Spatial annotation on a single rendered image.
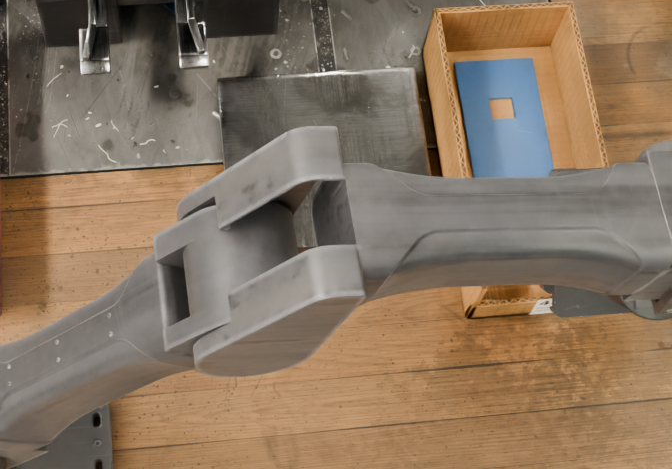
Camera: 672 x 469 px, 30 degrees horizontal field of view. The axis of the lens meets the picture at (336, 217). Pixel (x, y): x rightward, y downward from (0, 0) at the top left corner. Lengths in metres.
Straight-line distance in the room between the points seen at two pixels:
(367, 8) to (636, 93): 0.25
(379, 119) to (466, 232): 0.44
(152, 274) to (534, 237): 0.21
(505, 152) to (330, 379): 0.25
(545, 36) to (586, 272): 0.47
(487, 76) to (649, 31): 0.16
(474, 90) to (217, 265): 0.49
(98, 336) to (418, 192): 0.21
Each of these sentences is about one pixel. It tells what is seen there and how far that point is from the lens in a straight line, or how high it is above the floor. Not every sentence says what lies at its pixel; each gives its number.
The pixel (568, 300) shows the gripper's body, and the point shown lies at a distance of 0.88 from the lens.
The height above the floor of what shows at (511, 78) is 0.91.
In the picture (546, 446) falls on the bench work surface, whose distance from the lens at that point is 1.01.
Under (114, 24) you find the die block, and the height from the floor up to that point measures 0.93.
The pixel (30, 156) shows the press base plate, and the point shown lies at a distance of 1.07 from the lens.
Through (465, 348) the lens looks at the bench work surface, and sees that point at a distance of 1.01.
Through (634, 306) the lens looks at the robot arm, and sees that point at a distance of 0.78.
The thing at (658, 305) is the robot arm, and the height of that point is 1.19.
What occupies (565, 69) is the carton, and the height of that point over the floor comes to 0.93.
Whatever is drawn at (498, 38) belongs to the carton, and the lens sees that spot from 1.11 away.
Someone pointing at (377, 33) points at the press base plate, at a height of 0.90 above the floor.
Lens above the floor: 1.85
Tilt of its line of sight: 66 degrees down
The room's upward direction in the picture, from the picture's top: 12 degrees clockwise
